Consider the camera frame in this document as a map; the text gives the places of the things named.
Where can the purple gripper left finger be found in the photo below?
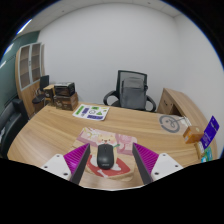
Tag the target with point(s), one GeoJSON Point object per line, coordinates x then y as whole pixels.
{"type": "Point", "coordinates": [69, 166]}

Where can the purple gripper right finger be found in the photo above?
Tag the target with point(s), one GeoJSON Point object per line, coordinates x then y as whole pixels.
{"type": "Point", "coordinates": [153, 166]}

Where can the black computer mouse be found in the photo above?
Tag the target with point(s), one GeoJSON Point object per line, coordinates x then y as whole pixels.
{"type": "Point", "coordinates": [105, 156]}

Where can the cartoon printed mouse pad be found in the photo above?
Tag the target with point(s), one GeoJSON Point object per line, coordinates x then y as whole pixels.
{"type": "Point", "coordinates": [122, 144]}

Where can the round grey coaster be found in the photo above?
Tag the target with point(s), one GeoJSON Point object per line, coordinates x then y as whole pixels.
{"type": "Point", "coordinates": [169, 124]}

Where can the white sticker sheet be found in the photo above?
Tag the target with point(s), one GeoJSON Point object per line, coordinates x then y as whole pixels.
{"type": "Point", "coordinates": [91, 112]}

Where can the brown cardboard box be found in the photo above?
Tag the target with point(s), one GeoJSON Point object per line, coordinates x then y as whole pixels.
{"type": "Point", "coordinates": [193, 134]}

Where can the small beige box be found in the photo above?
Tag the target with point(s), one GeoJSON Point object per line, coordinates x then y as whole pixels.
{"type": "Point", "coordinates": [200, 149]}

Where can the dark brown stacked boxes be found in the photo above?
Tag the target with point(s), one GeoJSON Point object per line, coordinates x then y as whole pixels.
{"type": "Point", "coordinates": [66, 97]}

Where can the green booklet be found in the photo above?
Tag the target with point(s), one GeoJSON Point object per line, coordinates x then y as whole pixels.
{"type": "Point", "coordinates": [207, 155]}

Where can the grey backpack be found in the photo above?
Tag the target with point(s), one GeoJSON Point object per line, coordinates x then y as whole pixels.
{"type": "Point", "coordinates": [133, 93]}

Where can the black mesh office chair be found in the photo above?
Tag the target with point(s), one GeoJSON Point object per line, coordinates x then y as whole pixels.
{"type": "Point", "coordinates": [122, 74]}

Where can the purple standing card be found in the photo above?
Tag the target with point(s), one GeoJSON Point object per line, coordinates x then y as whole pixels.
{"type": "Point", "coordinates": [210, 132]}

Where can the black chair at left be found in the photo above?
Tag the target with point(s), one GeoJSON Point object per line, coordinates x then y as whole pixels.
{"type": "Point", "coordinates": [12, 120]}

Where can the small black side chair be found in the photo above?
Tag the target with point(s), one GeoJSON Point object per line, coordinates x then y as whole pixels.
{"type": "Point", "coordinates": [39, 93]}

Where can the wooden glass-door cabinet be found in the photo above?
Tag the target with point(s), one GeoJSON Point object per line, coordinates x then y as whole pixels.
{"type": "Point", "coordinates": [29, 68]}

